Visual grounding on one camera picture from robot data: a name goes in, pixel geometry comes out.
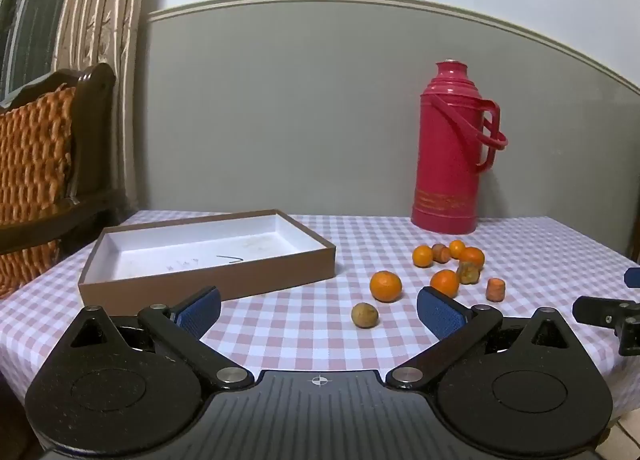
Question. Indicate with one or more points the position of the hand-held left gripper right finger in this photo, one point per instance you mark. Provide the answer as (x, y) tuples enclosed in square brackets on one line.
[(440, 312)]

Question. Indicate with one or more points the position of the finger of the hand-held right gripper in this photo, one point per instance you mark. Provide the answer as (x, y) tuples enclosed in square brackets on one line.
[(597, 312), (633, 278)]

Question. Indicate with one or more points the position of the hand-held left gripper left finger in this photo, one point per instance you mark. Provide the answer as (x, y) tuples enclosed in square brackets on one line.
[(200, 307)]

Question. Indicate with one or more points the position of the small orange tangerine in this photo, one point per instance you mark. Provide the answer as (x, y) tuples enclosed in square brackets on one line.
[(422, 256), (444, 283), (472, 255), (456, 247)]

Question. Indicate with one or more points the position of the shrivelled brownish orange chunk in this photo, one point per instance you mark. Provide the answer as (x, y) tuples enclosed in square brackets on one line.
[(468, 273)]

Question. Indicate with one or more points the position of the brown cardboard box white inside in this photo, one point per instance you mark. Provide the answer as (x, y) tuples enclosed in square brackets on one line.
[(200, 250)]

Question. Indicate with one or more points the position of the reddish brown small chestnut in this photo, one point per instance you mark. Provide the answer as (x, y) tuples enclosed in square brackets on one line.
[(441, 253)]

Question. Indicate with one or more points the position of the orange carrot piece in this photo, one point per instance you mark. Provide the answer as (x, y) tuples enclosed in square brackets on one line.
[(495, 289)]

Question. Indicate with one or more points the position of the large orange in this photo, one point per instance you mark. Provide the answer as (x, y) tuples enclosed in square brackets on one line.
[(385, 286)]

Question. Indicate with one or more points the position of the olive brown round longan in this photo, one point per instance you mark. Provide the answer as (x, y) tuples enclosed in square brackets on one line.
[(364, 314)]

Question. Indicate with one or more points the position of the pink white checkered tablecloth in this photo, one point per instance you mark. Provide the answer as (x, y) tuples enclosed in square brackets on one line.
[(310, 310)]

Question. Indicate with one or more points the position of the red thermos flask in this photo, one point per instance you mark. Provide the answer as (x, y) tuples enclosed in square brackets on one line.
[(447, 160)]

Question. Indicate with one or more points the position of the dark wooden armchair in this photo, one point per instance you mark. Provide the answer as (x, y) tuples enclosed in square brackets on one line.
[(95, 140)]

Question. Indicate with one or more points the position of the orange woven chair cushion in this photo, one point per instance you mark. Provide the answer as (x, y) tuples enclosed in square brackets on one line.
[(32, 155)]

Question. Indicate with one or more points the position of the beige striped curtain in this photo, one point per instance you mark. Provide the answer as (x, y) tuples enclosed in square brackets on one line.
[(110, 15)]

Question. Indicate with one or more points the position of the window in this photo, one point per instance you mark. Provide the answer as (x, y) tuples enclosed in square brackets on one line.
[(30, 5)]

